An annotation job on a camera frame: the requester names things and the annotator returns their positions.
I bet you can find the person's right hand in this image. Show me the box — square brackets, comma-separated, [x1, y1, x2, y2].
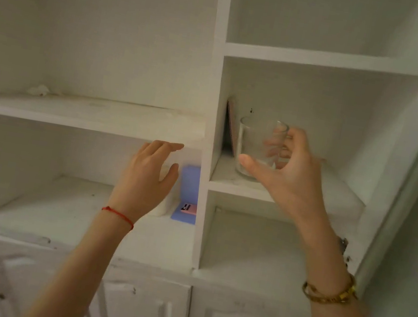
[229, 119, 344, 230]

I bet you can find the person's left hand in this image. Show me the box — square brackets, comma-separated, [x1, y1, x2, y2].
[102, 133, 185, 232]

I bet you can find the clear drinking glass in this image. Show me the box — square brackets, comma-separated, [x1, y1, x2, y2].
[230, 114, 291, 185]

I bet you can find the person's left forearm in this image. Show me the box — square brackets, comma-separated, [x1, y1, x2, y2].
[21, 198, 136, 317]

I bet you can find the person's right forearm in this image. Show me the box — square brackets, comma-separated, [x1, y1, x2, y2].
[278, 212, 418, 317]

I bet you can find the blue box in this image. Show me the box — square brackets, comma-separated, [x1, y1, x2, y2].
[170, 163, 205, 226]

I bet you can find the pink and black card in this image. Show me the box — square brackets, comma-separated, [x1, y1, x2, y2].
[178, 201, 199, 216]

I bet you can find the pink flat board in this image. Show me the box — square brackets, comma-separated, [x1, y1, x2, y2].
[218, 96, 246, 156]

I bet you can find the white shelf cabinet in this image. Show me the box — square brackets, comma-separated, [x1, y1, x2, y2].
[0, 0, 418, 317]

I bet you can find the metal door hinge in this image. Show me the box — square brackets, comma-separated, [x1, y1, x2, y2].
[332, 235, 355, 269]

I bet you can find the crumpled white paper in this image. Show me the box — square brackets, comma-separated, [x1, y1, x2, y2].
[25, 82, 52, 99]

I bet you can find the red string bracelet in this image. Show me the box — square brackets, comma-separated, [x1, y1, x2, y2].
[98, 205, 138, 231]

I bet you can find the gold bracelet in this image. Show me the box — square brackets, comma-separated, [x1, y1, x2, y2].
[299, 266, 362, 310]

